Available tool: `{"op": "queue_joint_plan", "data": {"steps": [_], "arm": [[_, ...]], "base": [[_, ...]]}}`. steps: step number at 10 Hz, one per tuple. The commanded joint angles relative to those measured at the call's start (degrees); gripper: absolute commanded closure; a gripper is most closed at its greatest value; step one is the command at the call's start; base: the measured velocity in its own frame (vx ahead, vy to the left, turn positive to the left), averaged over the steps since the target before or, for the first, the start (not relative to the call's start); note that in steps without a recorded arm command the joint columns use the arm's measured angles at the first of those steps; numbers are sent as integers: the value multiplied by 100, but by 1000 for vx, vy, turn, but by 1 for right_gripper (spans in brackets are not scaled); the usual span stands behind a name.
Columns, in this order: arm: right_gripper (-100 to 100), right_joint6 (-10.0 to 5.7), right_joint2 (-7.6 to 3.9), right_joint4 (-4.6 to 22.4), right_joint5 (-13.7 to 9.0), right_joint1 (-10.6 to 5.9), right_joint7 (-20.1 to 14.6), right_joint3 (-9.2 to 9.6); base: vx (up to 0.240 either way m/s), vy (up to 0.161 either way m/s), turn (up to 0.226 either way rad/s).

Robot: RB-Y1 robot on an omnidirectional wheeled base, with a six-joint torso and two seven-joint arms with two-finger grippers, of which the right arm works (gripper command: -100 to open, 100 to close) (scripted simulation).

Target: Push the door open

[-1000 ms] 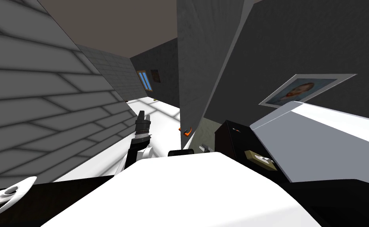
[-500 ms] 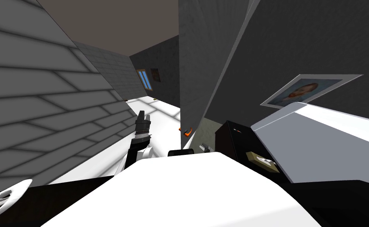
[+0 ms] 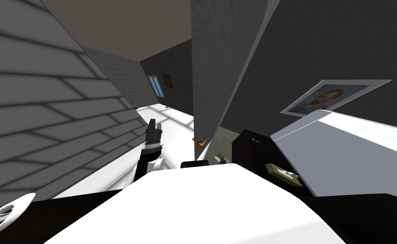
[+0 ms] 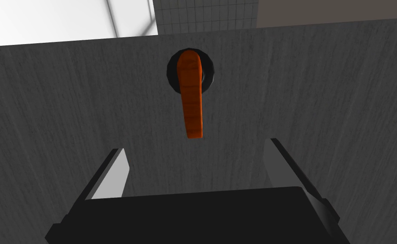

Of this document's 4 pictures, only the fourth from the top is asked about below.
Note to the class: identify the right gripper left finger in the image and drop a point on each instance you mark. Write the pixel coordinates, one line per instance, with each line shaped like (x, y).
(113, 179)

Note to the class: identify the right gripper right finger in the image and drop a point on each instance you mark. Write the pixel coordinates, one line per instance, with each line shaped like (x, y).
(286, 169)

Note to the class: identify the dark grey door leaf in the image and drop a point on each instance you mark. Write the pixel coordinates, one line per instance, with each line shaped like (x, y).
(49, 118)

